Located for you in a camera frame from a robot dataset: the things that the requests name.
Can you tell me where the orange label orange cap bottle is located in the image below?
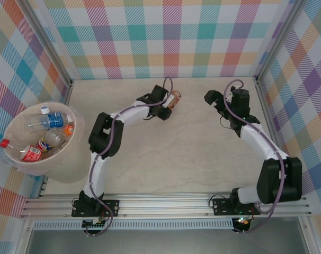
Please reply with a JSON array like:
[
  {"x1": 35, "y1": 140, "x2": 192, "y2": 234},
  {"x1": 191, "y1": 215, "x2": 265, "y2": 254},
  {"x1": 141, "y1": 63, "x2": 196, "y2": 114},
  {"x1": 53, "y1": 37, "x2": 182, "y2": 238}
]
[{"x1": 63, "y1": 124, "x2": 76, "y2": 137}]

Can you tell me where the grey metal base panel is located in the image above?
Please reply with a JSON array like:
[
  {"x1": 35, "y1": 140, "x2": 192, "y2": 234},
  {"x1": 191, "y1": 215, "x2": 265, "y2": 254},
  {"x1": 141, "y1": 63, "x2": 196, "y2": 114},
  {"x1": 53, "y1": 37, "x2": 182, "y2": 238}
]
[{"x1": 25, "y1": 229, "x2": 309, "y2": 254}]

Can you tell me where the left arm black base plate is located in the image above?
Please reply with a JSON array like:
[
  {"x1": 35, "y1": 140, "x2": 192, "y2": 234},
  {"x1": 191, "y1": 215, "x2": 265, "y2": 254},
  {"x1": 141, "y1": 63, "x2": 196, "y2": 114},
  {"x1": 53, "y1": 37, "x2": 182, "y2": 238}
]
[{"x1": 71, "y1": 199, "x2": 121, "y2": 218}]

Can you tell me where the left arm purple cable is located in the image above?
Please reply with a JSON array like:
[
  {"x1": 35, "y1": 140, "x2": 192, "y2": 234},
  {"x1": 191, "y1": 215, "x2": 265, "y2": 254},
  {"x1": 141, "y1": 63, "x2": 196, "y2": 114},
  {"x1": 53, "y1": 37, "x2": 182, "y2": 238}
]
[{"x1": 85, "y1": 77, "x2": 175, "y2": 237}]

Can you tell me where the aluminium frame post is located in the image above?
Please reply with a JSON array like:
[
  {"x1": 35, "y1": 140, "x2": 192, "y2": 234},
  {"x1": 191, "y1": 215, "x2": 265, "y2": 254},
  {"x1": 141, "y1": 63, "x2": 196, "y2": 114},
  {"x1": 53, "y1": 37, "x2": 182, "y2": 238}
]
[
  {"x1": 22, "y1": 0, "x2": 74, "y2": 89},
  {"x1": 254, "y1": 0, "x2": 308, "y2": 83}
]

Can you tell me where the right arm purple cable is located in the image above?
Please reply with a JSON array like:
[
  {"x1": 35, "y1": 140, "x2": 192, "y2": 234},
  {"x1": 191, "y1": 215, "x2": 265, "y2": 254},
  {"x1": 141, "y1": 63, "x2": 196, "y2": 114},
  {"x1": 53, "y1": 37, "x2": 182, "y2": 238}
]
[{"x1": 223, "y1": 79, "x2": 286, "y2": 235}]

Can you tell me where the white slotted cable duct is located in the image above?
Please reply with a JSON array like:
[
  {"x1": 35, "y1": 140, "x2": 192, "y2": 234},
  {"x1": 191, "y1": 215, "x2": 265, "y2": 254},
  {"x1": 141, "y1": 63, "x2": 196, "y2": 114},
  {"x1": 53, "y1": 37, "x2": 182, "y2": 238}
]
[{"x1": 32, "y1": 221, "x2": 235, "y2": 231}]

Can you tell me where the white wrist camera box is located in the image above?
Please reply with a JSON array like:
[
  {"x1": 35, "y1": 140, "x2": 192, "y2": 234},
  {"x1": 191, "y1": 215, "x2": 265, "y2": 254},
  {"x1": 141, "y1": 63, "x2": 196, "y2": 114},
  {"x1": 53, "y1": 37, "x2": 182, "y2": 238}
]
[
  {"x1": 230, "y1": 81, "x2": 243, "y2": 98},
  {"x1": 162, "y1": 95, "x2": 176, "y2": 108}
]

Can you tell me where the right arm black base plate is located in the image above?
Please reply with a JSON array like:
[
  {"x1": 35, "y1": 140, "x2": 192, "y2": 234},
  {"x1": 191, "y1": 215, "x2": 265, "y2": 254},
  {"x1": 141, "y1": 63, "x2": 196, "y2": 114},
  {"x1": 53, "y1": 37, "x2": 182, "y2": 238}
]
[{"x1": 211, "y1": 197, "x2": 262, "y2": 216}]

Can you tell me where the pink round waste bin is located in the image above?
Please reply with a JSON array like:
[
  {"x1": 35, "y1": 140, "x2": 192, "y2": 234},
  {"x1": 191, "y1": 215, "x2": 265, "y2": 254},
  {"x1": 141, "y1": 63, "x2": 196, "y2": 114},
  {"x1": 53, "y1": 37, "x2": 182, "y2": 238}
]
[{"x1": 4, "y1": 104, "x2": 95, "y2": 185}]

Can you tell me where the pepsi label plastic bottle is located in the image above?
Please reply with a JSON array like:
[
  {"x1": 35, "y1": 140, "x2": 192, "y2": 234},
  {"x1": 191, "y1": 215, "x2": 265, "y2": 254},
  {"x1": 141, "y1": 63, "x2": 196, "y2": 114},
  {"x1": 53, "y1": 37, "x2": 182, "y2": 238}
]
[{"x1": 35, "y1": 127, "x2": 67, "y2": 155}]

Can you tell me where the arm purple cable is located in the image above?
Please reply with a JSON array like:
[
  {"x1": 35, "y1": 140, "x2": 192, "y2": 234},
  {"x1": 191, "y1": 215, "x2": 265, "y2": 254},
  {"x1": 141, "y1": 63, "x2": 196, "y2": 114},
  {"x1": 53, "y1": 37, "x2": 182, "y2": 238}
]
[
  {"x1": 223, "y1": 79, "x2": 286, "y2": 235},
  {"x1": 85, "y1": 77, "x2": 175, "y2": 237}
]

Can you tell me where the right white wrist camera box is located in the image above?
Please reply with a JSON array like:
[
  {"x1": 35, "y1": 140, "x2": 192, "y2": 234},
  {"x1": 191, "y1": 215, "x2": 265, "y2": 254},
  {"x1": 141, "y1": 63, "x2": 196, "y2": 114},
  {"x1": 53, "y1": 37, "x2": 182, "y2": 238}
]
[{"x1": 230, "y1": 81, "x2": 243, "y2": 98}]

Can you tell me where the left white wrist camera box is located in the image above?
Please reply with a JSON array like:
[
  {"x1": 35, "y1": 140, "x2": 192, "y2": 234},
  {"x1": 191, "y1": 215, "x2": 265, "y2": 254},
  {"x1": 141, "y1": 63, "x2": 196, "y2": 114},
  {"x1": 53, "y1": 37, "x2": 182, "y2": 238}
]
[{"x1": 162, "y1": 95, "x2": 176, "y2": 108}]

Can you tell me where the aluminium mounting rail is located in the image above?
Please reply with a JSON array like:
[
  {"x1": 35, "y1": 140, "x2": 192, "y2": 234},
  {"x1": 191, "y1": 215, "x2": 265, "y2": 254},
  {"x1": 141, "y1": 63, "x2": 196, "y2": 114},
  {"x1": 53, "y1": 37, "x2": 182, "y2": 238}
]
[{"x1": 19, "y1": 192, "x2": 313, "y2": 220}]

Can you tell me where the copper label plastic bottle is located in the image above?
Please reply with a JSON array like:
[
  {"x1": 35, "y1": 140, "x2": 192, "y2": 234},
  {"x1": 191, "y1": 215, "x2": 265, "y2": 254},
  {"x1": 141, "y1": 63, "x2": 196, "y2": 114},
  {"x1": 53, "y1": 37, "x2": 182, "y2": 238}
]
[{"x1": 167, "y1": 90, "x2": 183, "y2": 110}]

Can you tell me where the red label red cap bottle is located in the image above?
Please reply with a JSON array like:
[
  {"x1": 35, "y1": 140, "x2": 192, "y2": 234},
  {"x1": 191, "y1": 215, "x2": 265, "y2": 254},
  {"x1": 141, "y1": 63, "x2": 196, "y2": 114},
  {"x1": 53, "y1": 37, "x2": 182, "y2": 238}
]
[{"x1": 0, "y1": 138, "x2": 42, "y2": 162}]

